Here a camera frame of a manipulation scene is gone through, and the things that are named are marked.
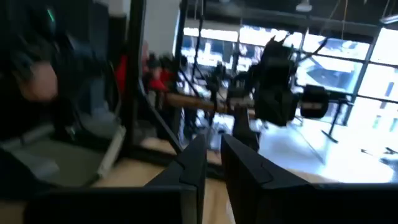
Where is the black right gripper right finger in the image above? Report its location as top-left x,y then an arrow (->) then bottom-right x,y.
220,134 -> 398,224

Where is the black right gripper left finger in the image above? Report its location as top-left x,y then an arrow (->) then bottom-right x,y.
24,134 -> 208,224

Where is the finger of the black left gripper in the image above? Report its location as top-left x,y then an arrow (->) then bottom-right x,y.
276,92 -> 299,127
254,91 -> 278,126

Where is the black tripod stand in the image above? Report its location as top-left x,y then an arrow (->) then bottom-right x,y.
322,99 -> 354,144

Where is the wooden top workbench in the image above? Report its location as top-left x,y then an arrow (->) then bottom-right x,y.
164,92 -> 257,114

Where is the office chair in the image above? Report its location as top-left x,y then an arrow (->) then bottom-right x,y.
0,111 -> 127,190

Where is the red background object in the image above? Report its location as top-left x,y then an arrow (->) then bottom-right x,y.
114,52 -> 175,93

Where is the person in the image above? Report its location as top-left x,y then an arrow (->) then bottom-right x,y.
0,0 -> 125,141

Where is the black aluminium table frame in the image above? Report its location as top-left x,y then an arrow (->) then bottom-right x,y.
123,0 -> 187,166

